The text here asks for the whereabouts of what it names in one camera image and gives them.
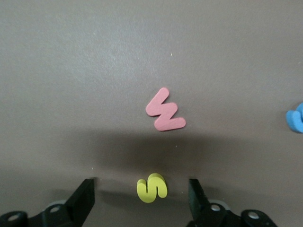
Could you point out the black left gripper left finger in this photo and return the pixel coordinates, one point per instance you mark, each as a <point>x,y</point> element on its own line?
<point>80,203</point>

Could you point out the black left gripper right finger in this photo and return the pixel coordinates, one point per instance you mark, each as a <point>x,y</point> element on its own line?
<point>198,205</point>

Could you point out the yellow foam letter s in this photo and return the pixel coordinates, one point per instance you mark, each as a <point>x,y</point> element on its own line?
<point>146,196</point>

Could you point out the pink foam letter w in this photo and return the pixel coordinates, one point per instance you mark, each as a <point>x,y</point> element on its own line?
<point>156,106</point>

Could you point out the blue foam letter g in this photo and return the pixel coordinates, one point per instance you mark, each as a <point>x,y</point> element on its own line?
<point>293,120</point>

